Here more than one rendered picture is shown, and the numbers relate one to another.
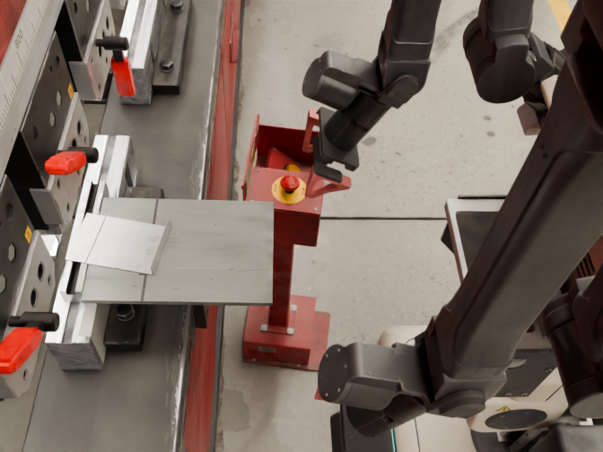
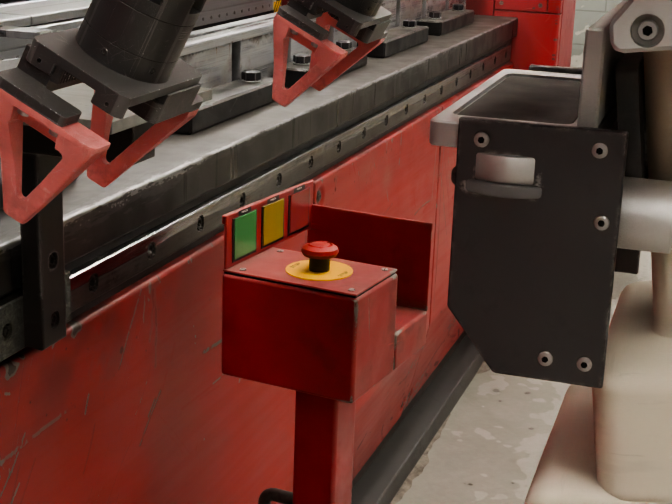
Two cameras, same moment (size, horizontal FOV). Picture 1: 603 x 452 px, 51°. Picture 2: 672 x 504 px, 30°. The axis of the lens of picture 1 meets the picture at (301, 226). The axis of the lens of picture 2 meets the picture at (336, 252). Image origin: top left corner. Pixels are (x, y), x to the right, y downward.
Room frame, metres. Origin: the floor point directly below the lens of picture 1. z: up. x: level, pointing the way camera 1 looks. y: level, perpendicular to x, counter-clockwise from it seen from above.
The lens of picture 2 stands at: (-0.36, -0.50, 1.18)
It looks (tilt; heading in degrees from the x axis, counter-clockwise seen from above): 16 degrees down; 24
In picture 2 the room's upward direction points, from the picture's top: 2 degrees clockwise
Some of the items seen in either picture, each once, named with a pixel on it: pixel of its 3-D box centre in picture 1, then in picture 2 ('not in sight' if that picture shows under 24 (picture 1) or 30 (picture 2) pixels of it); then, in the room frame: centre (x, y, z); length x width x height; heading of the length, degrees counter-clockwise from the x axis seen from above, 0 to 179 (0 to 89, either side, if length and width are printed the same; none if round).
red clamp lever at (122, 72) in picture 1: (117, 67); not in sight; (0.64, 0.27, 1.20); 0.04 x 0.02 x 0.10; 95
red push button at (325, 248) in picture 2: (289, 186); (319, 259); (0.80, 0.03, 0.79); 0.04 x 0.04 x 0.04
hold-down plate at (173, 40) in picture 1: (173, 42); (221, 103); (1.09, 0.31, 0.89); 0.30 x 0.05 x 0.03; 5
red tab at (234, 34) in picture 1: (234, 37); not in sight; (1.52, 0.25, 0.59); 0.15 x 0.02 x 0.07; 5
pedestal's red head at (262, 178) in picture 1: (286, 181); (329, 284); (0.85, 0.04, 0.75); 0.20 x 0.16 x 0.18; 178
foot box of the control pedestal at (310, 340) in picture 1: (288, 328); not in sight; (0.85, 0.01, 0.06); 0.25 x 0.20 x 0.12; 88
